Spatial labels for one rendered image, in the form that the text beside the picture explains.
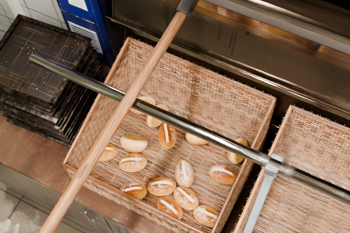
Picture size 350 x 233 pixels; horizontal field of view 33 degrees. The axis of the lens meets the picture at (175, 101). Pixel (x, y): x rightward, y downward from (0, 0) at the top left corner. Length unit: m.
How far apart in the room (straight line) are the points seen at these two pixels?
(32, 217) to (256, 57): 1.39
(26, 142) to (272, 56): 0.97
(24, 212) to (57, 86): 0.97
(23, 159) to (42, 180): 0.11
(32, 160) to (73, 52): 0.45
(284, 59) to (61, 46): 0.74
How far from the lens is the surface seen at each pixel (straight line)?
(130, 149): 2.07
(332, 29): 1.33
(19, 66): 2.01
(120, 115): 1.49
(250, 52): 1.79
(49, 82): 1.95
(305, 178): 1.45
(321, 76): 1.76
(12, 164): 2.21
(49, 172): 2.16
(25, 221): 2.76
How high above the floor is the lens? 2.52
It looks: 62 degrees down
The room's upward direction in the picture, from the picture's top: 8 degrees counter-clockwise
